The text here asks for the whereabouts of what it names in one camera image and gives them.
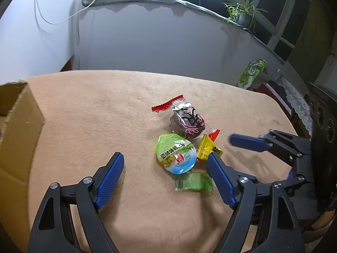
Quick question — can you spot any white lace cloth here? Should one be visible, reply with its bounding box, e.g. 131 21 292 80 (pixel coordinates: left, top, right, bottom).
275 75 314 135

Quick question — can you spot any yellow snack packet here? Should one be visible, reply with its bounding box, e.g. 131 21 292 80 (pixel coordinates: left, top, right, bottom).
196 134 224 162

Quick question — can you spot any green snack packet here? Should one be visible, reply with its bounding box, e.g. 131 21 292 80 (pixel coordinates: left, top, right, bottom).
174 171 213 192

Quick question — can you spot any white cable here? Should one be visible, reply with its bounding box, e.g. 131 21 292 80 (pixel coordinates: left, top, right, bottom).
35 0 100 25

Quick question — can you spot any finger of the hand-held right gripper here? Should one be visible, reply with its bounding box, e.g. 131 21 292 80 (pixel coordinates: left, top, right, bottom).
286 171 314 189
230 129 312 167

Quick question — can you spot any red-ended clear snack packet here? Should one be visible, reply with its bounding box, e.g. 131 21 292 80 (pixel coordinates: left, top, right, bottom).
151 96 221 141

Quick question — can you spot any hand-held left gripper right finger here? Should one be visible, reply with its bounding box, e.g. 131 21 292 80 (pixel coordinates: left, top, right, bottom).
207 153 306 253

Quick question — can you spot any brown cardboard box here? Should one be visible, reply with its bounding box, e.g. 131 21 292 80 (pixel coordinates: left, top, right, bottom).
0 80 46 185

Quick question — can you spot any potted spider plant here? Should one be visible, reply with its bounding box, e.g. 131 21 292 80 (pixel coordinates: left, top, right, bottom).
222 0 269 31

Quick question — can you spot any green carton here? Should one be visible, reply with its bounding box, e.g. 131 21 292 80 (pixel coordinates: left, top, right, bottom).
237 59 267 89

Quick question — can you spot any person's right forearm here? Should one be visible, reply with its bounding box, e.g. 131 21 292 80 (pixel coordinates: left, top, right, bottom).
303 211 335 244

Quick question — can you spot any green-lidded jelly cup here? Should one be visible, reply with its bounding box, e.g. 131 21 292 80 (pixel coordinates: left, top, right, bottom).
155 133 197 175

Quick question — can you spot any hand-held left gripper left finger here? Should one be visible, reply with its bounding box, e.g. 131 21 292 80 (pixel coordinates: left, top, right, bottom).
28 151 125 253

